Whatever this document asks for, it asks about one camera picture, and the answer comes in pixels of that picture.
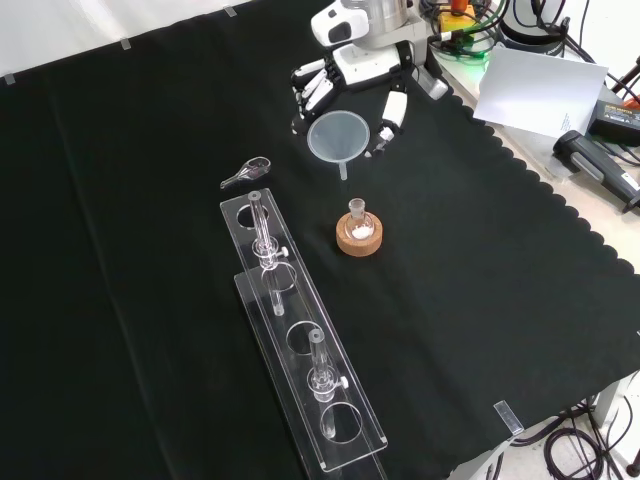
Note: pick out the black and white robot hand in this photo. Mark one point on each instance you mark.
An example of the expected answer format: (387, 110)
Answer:
(365, 65)

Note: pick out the translucent plastic funnel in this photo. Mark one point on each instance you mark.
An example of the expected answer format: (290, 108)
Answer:
(340, 137)

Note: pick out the clear acrylic funnel stand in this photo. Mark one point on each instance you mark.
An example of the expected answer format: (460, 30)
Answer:
(305, 310)

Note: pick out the yellow stop button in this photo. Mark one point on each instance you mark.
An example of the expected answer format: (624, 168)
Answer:
(452, 22)

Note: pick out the small round-bottom glass flask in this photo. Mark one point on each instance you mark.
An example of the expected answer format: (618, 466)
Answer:
(356, 207)

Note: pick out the clear tape piece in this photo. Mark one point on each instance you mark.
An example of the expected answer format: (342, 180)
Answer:
(127, 44)
(508, 417)
(9, 79)
(230, 11)

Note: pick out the pale white board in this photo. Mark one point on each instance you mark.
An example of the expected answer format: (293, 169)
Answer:
(540, 90)

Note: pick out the black handheld device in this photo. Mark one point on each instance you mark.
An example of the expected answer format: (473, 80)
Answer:
(590, 160)

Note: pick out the black power adapter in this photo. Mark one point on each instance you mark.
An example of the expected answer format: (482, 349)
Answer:
(617, 120)

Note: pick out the grey table leg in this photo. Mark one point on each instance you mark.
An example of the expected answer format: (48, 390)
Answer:
(607, 415)

